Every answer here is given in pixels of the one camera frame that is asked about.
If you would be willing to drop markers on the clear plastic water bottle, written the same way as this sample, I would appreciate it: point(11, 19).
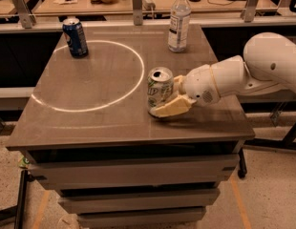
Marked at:
point(179, 24)

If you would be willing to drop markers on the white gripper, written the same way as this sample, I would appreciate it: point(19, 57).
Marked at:
point(199, 85)

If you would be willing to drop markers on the metal bracket left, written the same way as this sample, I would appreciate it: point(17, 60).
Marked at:
point(26, 17)

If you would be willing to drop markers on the metal bracket middle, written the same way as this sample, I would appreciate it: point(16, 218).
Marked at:
point(137, 12)

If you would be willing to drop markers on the metal bracket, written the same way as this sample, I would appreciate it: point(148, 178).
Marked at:
point(26, 17)
point(137, 12)
point(249, 10)

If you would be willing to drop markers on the blue pepsi can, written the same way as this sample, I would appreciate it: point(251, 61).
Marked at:
point(75, 37)

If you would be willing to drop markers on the metal bracket right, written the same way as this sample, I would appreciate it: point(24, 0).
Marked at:
point(249, 10)

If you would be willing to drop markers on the green white 7up can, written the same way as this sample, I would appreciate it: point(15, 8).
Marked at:
point(160, 82)

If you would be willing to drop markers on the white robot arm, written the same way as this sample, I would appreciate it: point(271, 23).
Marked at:
point(267, 65)

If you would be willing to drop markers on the grey drawer cabinet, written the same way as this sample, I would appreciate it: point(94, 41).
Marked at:
point(88, 136)

